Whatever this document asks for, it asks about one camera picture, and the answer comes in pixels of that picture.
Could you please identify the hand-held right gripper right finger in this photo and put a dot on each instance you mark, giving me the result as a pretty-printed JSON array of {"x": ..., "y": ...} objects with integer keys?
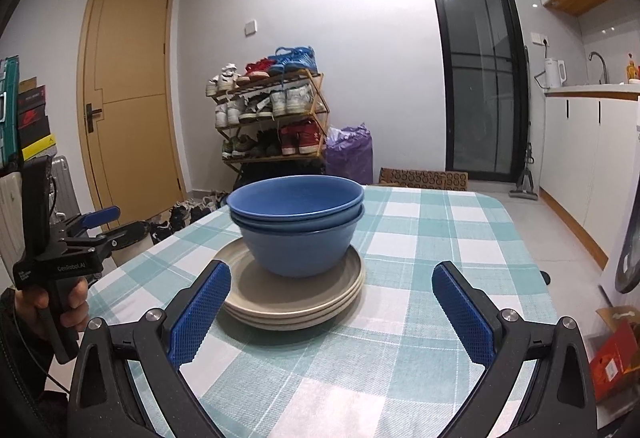
[{"x": 462, "y": 313}]

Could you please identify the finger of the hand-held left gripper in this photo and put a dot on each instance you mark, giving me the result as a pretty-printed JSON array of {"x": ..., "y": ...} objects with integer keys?
[
  {"x": 102, "y": 217},
  {"x": 130, "y": 232}
]

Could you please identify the silver suitcase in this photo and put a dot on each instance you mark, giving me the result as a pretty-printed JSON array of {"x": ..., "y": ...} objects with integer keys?
[{"x": 7, "y": 218}]

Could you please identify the white washing machine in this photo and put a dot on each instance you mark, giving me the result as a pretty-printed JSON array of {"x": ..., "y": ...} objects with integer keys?
[{"x": 627, "y": 258}]

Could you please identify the white kettle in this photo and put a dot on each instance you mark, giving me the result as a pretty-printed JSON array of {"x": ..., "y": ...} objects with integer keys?
[{"x": 554, "y": 73}]

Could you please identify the blue bowl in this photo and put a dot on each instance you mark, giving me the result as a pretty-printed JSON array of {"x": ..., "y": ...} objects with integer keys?
[
  {"x": 300, "y": 253},
  {"x": 300, "y": 198},
  {"x": 300, "y": 226}
]

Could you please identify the person's left forearm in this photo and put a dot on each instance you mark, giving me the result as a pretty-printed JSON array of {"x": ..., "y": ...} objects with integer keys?
[{"x": 25, "y": 378}]

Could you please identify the grey stick vacuum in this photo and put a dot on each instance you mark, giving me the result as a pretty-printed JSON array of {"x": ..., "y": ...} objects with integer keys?
[{"x": 525, "y": 178}]

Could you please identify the black slipper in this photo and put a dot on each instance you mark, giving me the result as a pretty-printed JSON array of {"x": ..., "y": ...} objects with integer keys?
[{"x": 545, "y": 278}]

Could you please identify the black yellow shoe box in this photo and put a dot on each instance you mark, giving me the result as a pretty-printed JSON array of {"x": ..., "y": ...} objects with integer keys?
[{"x": 37, "y": 146}]

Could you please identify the wooden door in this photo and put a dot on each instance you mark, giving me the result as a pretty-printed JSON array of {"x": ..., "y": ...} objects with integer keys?
[{"x": 135, "y": 93}]

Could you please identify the yellow bottle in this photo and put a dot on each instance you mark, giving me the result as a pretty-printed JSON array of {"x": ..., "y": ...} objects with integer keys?
[{"x": 632, "y": 71}]

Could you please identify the black glass door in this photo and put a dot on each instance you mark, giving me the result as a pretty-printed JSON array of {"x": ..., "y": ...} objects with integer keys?
[{"x": 480, "y": 68}]

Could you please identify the patterned flat cardboard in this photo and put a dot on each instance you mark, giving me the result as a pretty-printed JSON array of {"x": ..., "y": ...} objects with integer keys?
[{"x": 425, "y": 178}]

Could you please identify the white wall socket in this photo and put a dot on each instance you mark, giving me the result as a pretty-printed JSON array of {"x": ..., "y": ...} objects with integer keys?
[{"x": 540, "y": 38}]

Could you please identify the brown cardboard box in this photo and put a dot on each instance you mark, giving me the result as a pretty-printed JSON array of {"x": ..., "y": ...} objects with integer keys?
[{"x": 620, "y": 318}]

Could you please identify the person's left hand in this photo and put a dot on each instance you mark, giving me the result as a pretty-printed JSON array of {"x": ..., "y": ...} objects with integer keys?
[{"x": 32, "y": 308}]

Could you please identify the white wall switch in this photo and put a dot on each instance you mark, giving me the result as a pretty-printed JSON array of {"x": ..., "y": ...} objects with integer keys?
[{"x": 251, "y": 27}]

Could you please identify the chrome faucet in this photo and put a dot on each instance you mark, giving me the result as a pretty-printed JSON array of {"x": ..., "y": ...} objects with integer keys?
[{"x": 602, "y": 63}]

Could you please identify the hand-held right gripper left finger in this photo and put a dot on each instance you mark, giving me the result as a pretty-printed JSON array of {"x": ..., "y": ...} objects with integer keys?
[{"x": 200, "y": 313}]

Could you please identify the pile of shoes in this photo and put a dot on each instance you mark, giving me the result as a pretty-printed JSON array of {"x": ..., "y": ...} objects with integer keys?
[{"x": 190, "y": 213}]

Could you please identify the black red shoe box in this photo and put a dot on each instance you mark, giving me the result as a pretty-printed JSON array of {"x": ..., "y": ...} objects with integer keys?
[{"x": 32, "y": 111}]

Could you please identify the white base cabinet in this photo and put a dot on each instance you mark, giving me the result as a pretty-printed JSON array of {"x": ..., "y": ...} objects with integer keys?
[{"x": 575, "y": 158}]

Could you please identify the shoe rack with shoes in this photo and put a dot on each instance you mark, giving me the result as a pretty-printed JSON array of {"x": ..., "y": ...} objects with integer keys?
[{"x": 295, "y": 143}]

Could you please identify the green box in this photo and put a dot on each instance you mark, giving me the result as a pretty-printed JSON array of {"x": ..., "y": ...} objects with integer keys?
[{"x": 9, "y": 108}]

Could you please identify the teal checked tablecloth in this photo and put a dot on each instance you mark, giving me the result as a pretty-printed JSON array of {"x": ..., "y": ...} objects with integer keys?
[{"x": 400, "y": 243}]

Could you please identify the purple plastic bag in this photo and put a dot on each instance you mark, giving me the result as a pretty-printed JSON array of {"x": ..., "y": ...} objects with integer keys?
[{"x": 350, "y": 158}]

